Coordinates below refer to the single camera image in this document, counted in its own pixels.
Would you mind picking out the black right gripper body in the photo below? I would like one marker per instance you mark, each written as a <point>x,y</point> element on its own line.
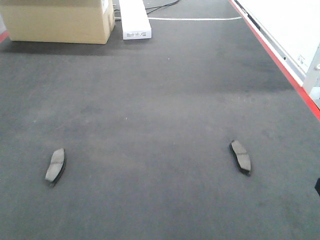
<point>317,186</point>

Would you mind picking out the dark brake pad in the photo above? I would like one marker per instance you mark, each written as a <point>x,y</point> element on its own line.
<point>241,156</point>
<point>56,167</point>

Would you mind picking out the white conveyor side machine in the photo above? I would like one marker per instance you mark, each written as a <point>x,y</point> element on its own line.
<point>289,30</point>

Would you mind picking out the long white box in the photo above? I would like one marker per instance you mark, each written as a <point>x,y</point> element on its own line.
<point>134,20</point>

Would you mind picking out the cardboard box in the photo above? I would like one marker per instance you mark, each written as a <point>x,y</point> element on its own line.
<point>58,21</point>

